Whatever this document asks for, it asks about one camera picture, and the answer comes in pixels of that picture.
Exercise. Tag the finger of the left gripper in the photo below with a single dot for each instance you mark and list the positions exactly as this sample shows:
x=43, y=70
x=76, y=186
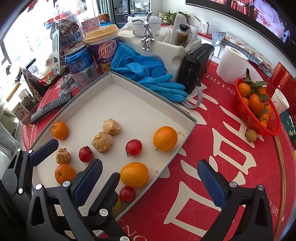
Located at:
x=100, y=212
x=17, y=178

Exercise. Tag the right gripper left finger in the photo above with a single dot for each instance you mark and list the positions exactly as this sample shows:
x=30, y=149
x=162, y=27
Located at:
x=54, y=210

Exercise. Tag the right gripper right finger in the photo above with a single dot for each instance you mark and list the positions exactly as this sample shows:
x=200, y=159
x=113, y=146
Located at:
x=256, y=221

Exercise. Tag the orange mandarin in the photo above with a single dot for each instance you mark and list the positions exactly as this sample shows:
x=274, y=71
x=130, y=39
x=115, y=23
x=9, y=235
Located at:
x=64, y=172
x=134, y=175

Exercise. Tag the red cherry tomato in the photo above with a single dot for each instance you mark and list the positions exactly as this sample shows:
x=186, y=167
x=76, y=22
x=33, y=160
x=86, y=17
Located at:
x=133, y=147
x=85, y=154

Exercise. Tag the large yellow orange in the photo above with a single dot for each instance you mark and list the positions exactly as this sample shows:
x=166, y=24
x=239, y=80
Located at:
x=165, y=138

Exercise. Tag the red cherry tomato hidden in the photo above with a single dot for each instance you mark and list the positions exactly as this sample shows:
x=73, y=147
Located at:
x=127, y=194

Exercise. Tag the long wooden stick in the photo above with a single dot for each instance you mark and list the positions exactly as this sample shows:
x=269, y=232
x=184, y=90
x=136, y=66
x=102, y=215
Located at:
x=283, y=185

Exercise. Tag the small mandarin in tray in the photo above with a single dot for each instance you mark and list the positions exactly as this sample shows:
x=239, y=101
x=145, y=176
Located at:
x=59, y=130

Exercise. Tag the brown longan by basket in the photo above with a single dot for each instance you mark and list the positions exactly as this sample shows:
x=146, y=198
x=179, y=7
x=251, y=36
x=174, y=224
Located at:
x=251, y=135

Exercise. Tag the black remote control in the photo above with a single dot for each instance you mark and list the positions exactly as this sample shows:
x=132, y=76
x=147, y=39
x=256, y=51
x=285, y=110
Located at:
x=50, y=107

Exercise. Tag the red plastic fruit basket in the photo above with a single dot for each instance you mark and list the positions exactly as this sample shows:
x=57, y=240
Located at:
x=251, y=121

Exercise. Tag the dark green gift bag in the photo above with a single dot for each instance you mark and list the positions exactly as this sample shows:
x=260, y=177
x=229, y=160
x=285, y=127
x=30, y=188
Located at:
x=288, y=124

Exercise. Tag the grey white tray box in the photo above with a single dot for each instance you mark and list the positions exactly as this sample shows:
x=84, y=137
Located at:
x=117, y=118

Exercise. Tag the white paper cup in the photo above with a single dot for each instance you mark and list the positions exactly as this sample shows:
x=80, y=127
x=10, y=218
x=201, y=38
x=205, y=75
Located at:
x=280, y=101

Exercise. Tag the mandarins with leaves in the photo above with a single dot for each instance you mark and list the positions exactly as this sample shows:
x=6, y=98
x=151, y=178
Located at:
x=255, y=97

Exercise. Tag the blue drink can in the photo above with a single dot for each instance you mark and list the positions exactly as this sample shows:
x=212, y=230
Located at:
x=81, y=65

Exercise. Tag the red gift boxes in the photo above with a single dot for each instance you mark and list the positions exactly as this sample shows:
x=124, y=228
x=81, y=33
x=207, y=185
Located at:
x=284, y=81

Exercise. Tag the white paper towel roll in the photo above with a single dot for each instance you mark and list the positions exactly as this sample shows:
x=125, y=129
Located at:
x=232, y=65

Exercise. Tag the black radio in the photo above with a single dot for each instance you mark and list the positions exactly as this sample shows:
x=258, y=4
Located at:
x=194, y=66

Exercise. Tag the blue rubber gloves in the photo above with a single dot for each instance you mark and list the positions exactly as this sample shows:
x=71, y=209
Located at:
x=147, y=71

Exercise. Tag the white organizer container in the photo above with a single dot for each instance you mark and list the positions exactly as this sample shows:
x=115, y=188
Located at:
x=163, y=47

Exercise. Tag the silver rabbit figurine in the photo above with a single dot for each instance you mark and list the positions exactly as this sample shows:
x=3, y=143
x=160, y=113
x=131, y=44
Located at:
x=147, y=35

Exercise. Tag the glass display cabinet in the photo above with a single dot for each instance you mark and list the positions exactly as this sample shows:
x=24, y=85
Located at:
x=124, y=10

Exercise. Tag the wall television screen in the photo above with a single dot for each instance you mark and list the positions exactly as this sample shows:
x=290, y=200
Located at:
x=263, y=16

